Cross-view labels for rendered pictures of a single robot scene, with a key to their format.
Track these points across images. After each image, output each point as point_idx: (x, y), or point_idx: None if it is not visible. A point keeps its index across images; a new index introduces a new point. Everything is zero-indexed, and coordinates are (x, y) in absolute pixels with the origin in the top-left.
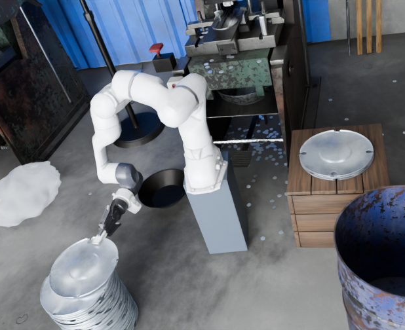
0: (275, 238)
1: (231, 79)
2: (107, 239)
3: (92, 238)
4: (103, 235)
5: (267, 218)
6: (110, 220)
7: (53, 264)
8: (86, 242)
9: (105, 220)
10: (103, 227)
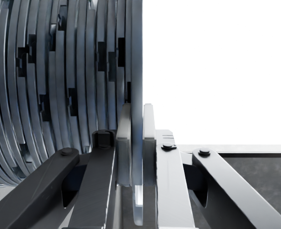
0: None
1: None
2: (137, 84)
3: (135, 186)
4: (152, 122)
5: None
6: (170, 201)
7: (142, 190)
8: (135, 185)
9: (234, 170)
10: (185, 154)
